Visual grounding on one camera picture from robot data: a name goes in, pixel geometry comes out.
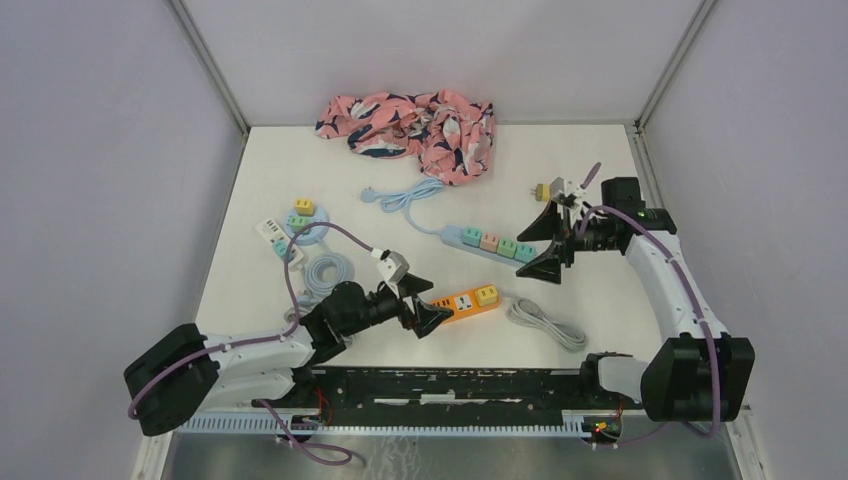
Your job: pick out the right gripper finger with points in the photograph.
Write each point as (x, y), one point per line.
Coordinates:
(546, 226)
(546, 267)

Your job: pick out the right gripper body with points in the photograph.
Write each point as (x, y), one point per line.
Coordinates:
(588, 235)

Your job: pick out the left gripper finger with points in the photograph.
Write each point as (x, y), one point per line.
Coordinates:
(427, 318)
(411, 286)

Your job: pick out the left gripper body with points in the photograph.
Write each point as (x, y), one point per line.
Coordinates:
(397, 306)

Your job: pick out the yellow plug adapter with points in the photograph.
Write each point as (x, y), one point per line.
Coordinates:
(486, 296)
(541, 192)

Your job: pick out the orange power strip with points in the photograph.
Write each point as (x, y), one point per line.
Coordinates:
(463, 304)

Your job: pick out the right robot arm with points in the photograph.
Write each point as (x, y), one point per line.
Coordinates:
(701, 372)

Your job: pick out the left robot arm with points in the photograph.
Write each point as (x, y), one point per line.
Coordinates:
(188, 371)

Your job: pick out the round blue socket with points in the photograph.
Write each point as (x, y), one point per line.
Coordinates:
(313, 233)

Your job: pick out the green adapter on round socket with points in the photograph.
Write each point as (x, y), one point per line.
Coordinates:
(297, 222)

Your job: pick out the yellow adapter on round socket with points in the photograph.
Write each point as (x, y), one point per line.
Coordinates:
(304, 207)

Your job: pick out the green adapter on strip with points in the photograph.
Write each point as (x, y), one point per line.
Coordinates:
(506, 248)

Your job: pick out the pink adapter on strip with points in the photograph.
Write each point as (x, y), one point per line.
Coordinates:
(489, 242)

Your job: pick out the pink patterned cloth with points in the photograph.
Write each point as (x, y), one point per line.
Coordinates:
(452, 137)

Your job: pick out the teal adapter on white strip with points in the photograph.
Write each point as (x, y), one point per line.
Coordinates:
(282, 250)

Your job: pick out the white power strip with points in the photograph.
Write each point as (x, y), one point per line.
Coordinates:
(270, 231)

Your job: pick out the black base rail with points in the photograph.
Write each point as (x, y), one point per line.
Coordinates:
(448, 400)

